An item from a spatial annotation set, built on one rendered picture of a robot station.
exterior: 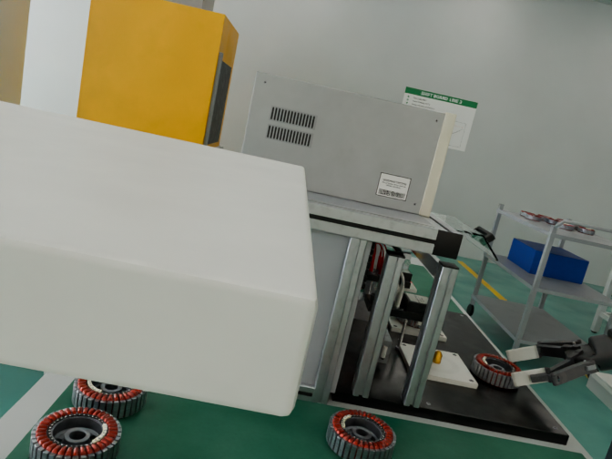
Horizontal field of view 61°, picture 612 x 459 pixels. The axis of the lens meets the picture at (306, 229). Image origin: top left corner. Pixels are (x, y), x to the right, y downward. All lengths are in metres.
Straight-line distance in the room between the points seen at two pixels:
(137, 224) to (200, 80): 4.49
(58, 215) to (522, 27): 6.90
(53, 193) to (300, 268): 0.09
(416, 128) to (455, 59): 5.69
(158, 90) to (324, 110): 3.77
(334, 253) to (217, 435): 0.35
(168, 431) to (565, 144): 6.68
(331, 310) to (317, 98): 0.40
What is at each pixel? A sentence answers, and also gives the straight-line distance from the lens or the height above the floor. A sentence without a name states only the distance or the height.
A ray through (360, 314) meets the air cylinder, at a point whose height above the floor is 0.78.
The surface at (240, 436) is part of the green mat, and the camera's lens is 0.88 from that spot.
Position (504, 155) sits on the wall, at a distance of 6.91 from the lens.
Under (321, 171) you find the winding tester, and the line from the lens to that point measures 1.02.
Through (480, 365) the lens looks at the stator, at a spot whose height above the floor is 0.80.
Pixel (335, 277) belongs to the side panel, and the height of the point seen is 0.99.
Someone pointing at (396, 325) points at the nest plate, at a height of 0.78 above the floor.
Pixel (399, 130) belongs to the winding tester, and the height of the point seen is 1.27.
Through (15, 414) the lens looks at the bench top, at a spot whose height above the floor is 0.75.
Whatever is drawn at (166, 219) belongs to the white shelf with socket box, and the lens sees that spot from 0.18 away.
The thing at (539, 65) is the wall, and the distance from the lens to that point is 7.05.
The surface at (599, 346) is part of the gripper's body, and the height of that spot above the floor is 0.92.
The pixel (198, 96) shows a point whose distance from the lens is 4.65.
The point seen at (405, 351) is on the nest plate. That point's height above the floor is 0.78.
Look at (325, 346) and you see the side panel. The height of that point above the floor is 0.86.
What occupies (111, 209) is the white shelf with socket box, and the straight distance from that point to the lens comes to 0.18.
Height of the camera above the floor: 1.25
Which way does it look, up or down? 12 degrees down
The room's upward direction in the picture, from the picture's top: 13 degrees clockwise
